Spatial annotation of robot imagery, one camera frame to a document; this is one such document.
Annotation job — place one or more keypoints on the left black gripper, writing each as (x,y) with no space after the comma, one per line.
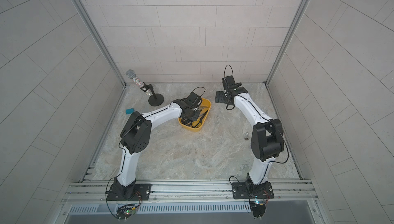
(191,113)

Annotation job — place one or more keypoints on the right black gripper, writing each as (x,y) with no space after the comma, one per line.
(222,97)

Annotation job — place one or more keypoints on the large black scissors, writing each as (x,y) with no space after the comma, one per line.
(197,122)

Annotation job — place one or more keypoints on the yellow plastic storage box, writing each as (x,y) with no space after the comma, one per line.
(205,104)

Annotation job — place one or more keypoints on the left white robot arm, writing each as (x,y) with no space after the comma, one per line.
(135,137)

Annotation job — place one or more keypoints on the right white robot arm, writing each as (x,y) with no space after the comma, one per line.
(266,142)

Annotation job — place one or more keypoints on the black scissors in box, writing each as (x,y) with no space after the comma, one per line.
(186,121)

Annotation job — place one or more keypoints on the glitter microphone on stand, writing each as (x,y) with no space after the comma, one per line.
(154,100)

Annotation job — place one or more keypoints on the teal sponge block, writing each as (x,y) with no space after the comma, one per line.
(129,111)

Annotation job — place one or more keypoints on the left green circuit board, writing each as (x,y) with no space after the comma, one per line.
(125,212)

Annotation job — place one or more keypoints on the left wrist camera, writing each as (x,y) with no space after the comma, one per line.
(194,99)

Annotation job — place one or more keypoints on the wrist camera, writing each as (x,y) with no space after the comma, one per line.
(194,99)
(229,83)

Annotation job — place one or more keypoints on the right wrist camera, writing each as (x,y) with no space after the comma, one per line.
(229,83)

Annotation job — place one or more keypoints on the aluminium mounting rail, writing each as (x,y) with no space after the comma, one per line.
(189,191)

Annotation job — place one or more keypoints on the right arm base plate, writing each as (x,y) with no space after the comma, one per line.
(243,190)

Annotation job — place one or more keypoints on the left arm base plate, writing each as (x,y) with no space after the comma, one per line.
(134,192)

